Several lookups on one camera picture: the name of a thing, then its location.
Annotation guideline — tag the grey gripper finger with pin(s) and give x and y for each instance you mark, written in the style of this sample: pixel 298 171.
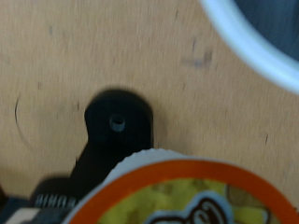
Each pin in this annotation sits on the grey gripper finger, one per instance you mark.
pixel 23 216

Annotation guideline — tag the black Keurig coffee machine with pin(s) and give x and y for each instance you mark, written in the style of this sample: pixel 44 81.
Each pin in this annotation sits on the black Keurig coffee machine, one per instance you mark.
pixel 99 140

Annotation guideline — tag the white orange-rimmed coffee pod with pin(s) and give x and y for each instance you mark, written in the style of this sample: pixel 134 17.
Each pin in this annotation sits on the white orange-rimmed coffee pod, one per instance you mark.
pixel 187 193

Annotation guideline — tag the white two-tier turntable stand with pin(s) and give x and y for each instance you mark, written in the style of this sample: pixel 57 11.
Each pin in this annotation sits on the white two-tier turntable stand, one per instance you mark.
pixel 249 40

